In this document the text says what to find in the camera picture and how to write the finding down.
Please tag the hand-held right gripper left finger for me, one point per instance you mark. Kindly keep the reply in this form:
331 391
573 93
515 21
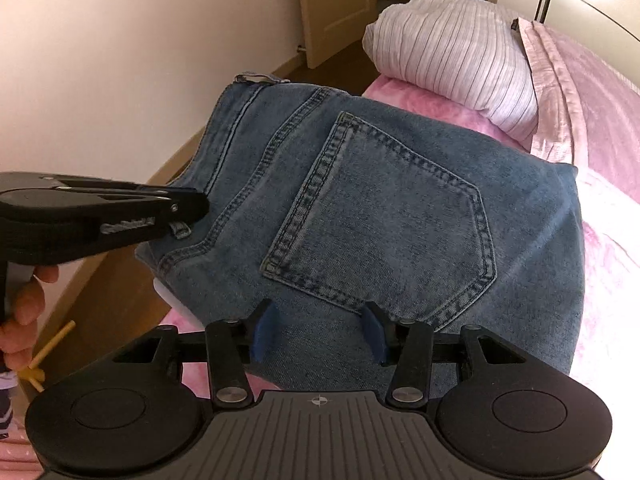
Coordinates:
265 332

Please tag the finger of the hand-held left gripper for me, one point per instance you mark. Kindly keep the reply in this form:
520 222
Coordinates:
190 205

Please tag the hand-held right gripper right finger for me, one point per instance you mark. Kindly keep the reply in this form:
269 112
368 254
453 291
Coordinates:
375 332

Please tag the blue denim jeans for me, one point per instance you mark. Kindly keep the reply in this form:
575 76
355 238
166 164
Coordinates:
400 210

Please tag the person's left hand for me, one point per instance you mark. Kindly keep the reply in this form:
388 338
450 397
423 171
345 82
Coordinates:
25 310

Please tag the yellow stick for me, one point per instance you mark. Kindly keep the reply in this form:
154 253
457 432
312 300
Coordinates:
50 347

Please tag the pink fluffy blanket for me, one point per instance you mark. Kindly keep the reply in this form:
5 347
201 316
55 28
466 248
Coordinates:
610 285

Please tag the beige door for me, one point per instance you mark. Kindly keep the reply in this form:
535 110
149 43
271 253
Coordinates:
335 10

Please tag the striped white pillow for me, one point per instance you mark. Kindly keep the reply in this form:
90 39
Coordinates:
450 50

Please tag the pale pink duvet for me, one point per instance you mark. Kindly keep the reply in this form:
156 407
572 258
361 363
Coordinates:
590 85

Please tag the wooden bed frame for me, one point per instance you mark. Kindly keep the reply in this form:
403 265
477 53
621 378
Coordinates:
100 300

